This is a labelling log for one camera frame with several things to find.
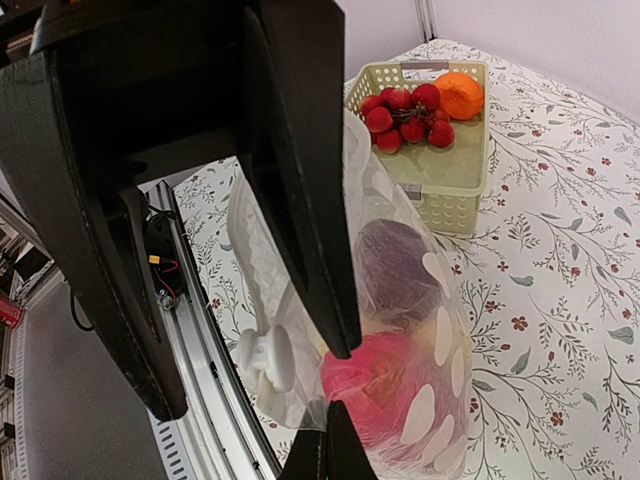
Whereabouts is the red strawberry bunch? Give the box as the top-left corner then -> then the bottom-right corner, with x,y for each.
359,83 -> 455,155

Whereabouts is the left aluminium corner post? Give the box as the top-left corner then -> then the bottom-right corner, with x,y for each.
414,0 -> 438,43

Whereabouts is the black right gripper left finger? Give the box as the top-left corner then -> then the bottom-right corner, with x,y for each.
278,430 -> 325,480

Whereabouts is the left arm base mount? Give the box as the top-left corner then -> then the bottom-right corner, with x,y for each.
143,194 -> 186,312

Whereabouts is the beige perforated plastic basket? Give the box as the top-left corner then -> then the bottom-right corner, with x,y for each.
345,61 -> 489,237

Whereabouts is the floral patterned table mat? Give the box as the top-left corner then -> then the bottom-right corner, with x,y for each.
172,39 -> 640,480

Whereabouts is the red pomegranate front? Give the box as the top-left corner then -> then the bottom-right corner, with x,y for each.
321,332 -> 468,464

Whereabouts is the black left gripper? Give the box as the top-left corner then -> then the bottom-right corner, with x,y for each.
1,1 -> 260,260

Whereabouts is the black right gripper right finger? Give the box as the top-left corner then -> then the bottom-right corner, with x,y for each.
326,401 -> 378,480

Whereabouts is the orange fruit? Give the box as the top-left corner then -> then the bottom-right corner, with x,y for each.
434,72 -> 485,121

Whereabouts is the aluminium front rail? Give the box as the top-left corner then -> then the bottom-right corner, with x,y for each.
139,179 -> 284,480

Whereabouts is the clear dotted zip top bag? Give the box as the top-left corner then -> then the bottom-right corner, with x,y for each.
228,113 -> 471,479

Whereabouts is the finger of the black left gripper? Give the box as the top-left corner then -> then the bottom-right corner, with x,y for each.
44,170 -> 187,421
237,1 -> 362,359

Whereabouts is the red soda can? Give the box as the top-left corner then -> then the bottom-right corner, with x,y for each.
0,294 -> 25,330

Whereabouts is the dark purple fruit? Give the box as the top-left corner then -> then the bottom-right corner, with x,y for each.
354,219 -> 441,320

